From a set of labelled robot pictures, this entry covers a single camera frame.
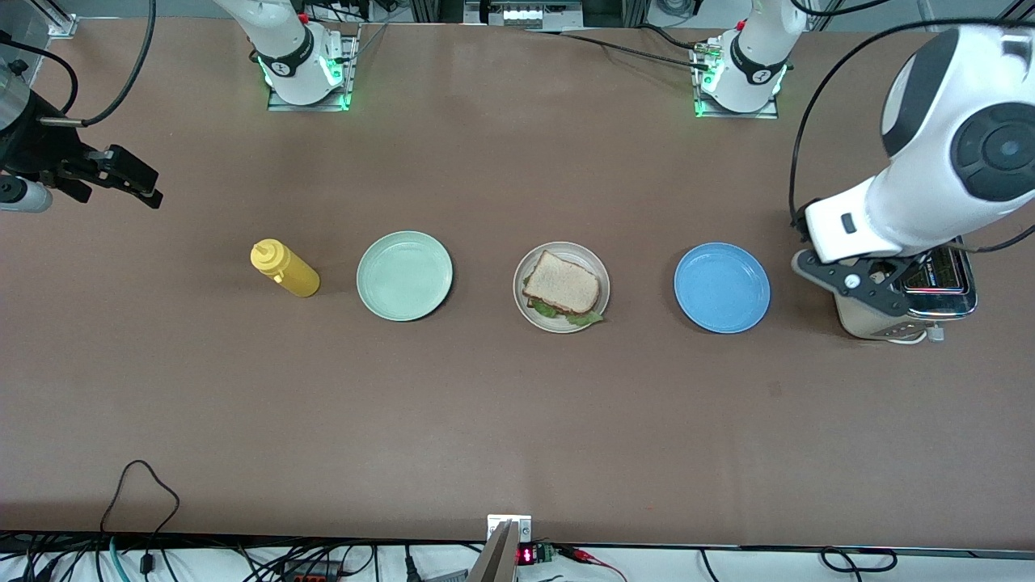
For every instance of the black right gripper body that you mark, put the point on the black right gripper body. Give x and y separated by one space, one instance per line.
31 150

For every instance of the yellow squeeze sauce bottle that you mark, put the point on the yellow squeeze sauce bottle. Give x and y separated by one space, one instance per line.
295 279

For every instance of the brown crusted bread slice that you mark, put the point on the brown crusted bread slice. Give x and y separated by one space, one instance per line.
562 283

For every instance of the green lettuce leaf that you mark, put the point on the green lettuce leaf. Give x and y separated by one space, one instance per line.
582 318

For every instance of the pale green round plate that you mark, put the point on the pale green round plate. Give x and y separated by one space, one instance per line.
404 276

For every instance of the beige round plate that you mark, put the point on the beige round plate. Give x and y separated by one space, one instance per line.
562 327

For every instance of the blue round plate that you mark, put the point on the blue round plate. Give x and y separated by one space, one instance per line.
722 288

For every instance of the black box with lights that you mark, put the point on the black box with lights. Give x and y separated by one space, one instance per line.
521 14

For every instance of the red LED display module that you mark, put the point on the red LED display module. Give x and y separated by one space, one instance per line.
527 556

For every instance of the beige and chrome toaster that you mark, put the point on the beige and chrome toaster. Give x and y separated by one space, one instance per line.
873 323

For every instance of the aluminium frame post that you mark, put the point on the aluminium frame post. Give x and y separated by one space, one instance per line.
58 20

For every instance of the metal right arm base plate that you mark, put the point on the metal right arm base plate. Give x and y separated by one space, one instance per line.
307 106

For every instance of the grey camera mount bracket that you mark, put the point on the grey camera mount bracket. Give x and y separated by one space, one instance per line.
501 550

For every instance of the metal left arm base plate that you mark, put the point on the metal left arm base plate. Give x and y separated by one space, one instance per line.
736 115

